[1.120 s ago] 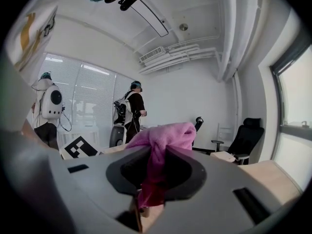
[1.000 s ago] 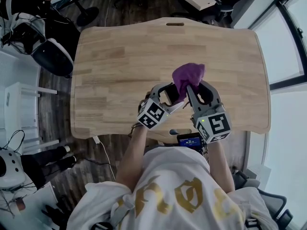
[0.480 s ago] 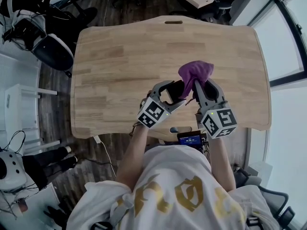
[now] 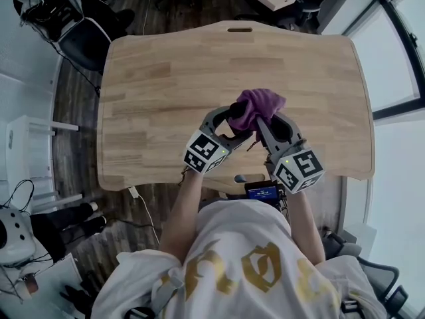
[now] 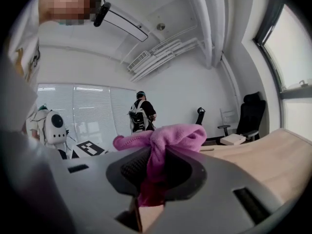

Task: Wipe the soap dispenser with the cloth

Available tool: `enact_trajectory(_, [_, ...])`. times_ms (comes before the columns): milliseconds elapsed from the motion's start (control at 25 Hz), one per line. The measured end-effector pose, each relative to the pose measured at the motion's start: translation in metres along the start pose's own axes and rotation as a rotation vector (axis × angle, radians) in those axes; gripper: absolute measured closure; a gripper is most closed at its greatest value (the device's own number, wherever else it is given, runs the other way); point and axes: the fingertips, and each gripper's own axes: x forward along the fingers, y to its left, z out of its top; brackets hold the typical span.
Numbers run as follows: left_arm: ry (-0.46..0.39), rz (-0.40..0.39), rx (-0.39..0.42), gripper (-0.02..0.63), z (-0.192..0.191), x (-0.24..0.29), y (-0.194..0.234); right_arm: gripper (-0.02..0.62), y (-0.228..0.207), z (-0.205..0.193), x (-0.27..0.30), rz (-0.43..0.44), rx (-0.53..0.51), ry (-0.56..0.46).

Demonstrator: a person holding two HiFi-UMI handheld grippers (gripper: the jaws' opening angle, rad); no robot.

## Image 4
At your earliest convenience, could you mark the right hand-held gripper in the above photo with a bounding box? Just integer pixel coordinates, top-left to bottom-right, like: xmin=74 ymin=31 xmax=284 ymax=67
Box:
xmin=255 ymin=112 xmax=325 ymax=195

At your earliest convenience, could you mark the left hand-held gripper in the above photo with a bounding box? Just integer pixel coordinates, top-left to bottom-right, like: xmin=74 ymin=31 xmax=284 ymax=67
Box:
xmin=184 ymin=106 xmax=254 ymax=175

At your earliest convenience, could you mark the purple cloth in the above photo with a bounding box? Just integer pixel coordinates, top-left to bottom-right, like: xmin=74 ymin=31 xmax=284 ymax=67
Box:
xmin=227 ymin=89 xmax=287 ymax=136

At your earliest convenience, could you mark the person's right forearm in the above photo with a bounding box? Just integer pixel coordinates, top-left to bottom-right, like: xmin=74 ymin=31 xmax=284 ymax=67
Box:
xmin=284 ymin=188 xmax=327 ymax=266

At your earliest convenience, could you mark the person's left forearm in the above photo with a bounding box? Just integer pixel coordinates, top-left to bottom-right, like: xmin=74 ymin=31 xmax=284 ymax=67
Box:
xmin=158 ymin=169 xmax=209 ymax=266

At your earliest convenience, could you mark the black device with blue screen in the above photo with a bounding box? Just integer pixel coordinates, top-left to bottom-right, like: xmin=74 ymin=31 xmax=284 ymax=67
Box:
xmin=244 ymin=180 xmax=284 ymax=201

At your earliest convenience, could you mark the white shirt with gold print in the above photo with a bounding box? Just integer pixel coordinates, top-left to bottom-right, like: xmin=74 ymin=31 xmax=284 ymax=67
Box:
xmin=91 ymin=199 xmax=388 ymax=319

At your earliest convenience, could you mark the black chair with white rim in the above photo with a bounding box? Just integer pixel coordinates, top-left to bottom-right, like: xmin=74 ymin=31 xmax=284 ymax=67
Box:
xmin=56 ymin=17 xmax=114 ymax=73

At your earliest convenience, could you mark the grey office chair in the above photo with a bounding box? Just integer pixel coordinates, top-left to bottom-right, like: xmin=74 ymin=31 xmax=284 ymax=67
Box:
xmin=321 ymin=230 xmax=410 ymax=319

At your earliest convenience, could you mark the white shelf rack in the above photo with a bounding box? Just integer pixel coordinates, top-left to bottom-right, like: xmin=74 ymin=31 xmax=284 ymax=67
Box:
xmin=5 ymin=114 xmax=84 ymax=213

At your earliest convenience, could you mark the white device with round holes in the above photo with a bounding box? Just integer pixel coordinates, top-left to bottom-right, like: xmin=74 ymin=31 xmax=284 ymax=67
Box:
xmin=0 ymin=207 xmax=37 ymax=266

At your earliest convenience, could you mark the white cable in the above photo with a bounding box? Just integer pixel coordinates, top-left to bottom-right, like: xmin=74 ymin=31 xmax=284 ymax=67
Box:
xmin=136 ymin=195 xmax=161 ymax=244

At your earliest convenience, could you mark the black window frame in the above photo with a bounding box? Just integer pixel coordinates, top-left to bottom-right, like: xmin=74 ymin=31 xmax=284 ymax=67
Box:
xmin=371 ymin=0 xmax=425 ymax=122

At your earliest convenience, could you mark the grey shoulder strap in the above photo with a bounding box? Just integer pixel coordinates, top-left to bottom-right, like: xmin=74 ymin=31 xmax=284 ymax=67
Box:
xmin=151 ymin=270 xmax=184 ymax=319

